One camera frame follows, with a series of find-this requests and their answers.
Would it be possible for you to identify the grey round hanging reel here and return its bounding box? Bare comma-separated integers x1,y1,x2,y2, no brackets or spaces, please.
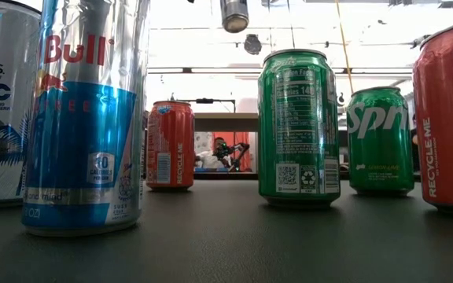
243,34,263,56

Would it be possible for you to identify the yellow hanging cable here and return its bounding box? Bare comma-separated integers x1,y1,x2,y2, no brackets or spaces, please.
335,0,355,95

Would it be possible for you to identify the person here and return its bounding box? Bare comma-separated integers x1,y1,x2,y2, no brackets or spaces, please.
410,113,421,174
194,136,235,171

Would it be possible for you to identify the white patterned panel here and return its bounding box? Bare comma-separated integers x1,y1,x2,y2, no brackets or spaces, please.
193,131,214,156

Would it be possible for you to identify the red Fanta can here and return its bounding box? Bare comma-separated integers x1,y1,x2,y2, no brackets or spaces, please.
411,17,453,216
145,100,196,193

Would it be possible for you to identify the blue silver Red Bull can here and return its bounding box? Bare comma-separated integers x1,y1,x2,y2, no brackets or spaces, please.
20,0,152,237

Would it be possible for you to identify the green Sprite can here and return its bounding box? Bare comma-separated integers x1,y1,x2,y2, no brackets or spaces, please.
345,86,416,197
257,49,342,208

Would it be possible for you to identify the black round hanging reel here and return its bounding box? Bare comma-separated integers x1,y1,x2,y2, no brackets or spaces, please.
409,34,433,50

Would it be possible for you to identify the white Celsius can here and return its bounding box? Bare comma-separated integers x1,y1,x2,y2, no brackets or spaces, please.
0,0,42,208
219,0,250,34

